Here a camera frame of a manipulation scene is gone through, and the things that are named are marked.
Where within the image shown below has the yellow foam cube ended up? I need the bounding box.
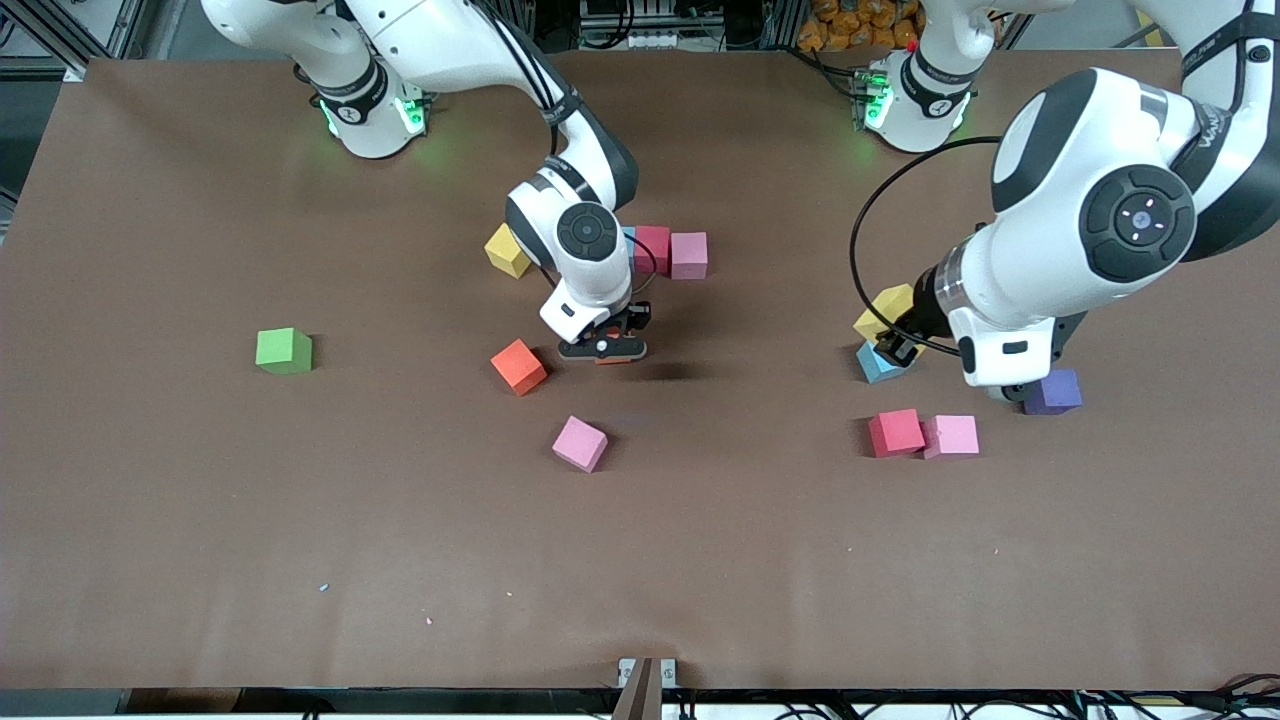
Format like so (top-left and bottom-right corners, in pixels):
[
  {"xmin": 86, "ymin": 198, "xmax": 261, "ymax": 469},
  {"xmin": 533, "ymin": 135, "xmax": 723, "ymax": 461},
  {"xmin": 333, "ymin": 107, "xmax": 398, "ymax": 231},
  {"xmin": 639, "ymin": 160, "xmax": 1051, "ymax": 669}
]
[
  {"xmin": 853, "ymin": 284, "xmax": 916, "ymax": 343},
  {"xmin": 484, "ymin": 222, "xmax": 533, "ymax": 280}
]

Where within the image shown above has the orange foam cube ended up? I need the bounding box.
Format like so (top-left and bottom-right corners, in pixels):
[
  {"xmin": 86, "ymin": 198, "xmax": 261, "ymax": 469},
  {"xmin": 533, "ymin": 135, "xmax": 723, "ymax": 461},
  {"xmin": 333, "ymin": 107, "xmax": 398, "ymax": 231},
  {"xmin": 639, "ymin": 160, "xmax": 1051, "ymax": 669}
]
[
  {"xmin": 490, "ymin": 338, "xmax": 550, "ymax": 397},
  {"xmin": 585, "ymin": 325, "xmax": 634, "ymax": 367}
]

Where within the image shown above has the red foam cube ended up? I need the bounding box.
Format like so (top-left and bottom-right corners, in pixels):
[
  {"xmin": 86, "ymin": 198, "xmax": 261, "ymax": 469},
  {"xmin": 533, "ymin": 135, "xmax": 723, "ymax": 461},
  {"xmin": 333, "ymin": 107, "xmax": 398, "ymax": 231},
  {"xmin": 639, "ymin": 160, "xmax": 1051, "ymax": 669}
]
[
  {"xmin": 867, "ymin": 408, "xmax": 927, "ymax": 459},
  {"xmin": 634, "ymin": 225, "xmax": 673, "ymax": 276}
]

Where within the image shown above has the pink foam cube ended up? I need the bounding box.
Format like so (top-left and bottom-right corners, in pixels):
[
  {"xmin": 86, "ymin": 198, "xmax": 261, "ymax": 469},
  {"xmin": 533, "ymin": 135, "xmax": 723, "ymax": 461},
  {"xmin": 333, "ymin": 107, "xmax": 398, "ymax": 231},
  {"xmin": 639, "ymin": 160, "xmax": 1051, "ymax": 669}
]
[
  {"xmin": 922, "ymin": 414, "xmax": 981, "ymax": 461},
  {"xmin": 551, "ymin": 415, "xmax": 610, "ymax": 474},
  {"xmin": 669, "ymin": 231, "xmax": 710, "ymax": 281}
]

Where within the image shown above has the light blue foam cube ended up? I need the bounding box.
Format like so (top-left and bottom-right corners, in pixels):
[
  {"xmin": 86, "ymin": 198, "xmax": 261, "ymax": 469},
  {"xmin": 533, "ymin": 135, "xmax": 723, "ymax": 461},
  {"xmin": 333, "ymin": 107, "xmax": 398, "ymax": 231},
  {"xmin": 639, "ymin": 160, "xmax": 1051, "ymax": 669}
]
[{"xmin": 856, "ymin": 340, "xmax": 913, "ymax": 385}]

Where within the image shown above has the purple foam cube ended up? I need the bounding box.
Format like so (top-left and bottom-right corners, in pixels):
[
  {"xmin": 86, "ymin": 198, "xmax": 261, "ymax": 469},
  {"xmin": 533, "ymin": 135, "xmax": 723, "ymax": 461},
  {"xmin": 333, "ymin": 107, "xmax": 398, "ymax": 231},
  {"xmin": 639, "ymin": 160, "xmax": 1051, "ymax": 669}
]
[{"xmin": 1022, "ymin": 368, "xmax": 1084, "ymax": 416}]

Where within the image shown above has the green foam cube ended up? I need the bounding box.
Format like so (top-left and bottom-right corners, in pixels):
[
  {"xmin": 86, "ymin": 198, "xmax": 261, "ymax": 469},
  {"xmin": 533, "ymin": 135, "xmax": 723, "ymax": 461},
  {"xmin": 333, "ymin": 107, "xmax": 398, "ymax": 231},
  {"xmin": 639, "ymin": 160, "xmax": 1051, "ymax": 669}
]
[{"xmin": 255, "ymin": 327, "xmax": 314, "ymax": 376}]

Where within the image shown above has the orange bundle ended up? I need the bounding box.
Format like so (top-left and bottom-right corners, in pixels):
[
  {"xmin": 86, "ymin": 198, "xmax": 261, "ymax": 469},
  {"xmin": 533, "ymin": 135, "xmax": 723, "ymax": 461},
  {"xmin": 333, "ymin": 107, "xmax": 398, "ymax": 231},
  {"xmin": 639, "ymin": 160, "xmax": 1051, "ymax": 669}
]
[{"xmin": 797, "ymin": 0, "xmax": 921, "ymax": 53}]

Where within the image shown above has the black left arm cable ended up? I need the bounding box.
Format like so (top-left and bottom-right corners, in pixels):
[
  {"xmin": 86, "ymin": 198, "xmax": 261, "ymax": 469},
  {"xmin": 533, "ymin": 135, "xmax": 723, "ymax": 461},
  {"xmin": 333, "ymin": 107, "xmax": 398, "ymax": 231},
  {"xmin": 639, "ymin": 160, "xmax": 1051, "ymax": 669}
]
[{"xmin": 849, "ymin": 135, "xmax": 1003, "ymax": 359}]

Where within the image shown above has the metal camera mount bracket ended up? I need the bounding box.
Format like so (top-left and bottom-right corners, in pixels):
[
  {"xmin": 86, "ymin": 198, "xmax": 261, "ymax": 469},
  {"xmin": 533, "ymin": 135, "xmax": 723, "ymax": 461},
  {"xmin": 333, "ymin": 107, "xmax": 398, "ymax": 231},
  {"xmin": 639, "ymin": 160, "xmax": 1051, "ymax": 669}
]
[{"xmin": 617, "ymin": 657, "xmax": 679, "ymax": 720}]

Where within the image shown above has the black cable bundle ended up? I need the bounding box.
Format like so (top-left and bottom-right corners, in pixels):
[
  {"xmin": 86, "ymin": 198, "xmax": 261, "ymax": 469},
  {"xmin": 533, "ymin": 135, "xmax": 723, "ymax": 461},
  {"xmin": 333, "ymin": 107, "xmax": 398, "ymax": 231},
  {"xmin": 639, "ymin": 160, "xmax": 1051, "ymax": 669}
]
[{"xmin": 770, "ymin": 680, "xmax": 1280, "ymax": 720}]

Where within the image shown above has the aluminium frame post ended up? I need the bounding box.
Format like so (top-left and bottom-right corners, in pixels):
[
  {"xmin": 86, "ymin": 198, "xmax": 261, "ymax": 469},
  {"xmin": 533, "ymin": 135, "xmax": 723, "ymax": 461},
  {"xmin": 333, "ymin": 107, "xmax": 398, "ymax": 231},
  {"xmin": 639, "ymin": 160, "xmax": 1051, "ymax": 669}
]
[
  {"xmin": 0, "ymin": 0, "xmax": 136, "ymax": 81},
  {"xmin": 1195, "ymin": 0, "xmax": 1280, "ymax": 71}
]

